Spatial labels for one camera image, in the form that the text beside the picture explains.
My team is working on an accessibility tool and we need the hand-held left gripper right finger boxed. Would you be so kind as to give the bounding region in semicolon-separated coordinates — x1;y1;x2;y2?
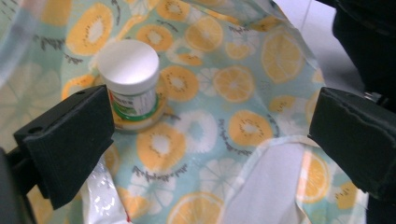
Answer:
307;87;396;203

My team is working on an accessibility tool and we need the orange-slice print tote bag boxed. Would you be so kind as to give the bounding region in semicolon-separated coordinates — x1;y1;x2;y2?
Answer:
0;0;396;224

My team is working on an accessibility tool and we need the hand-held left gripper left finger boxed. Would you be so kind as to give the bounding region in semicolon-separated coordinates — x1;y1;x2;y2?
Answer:
13;85;116;210

